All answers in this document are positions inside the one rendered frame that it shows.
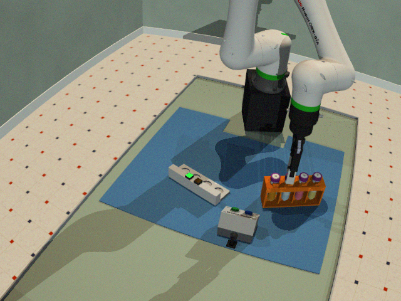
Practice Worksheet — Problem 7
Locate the blue flat mat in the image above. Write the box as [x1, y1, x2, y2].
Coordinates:
[99, 107, 345, 274]

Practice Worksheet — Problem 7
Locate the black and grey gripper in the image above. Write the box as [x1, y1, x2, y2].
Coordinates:
[286, 121, 313, 184]

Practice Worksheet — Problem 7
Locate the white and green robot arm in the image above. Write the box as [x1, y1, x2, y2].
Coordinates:
[219, 0, 355, 127]

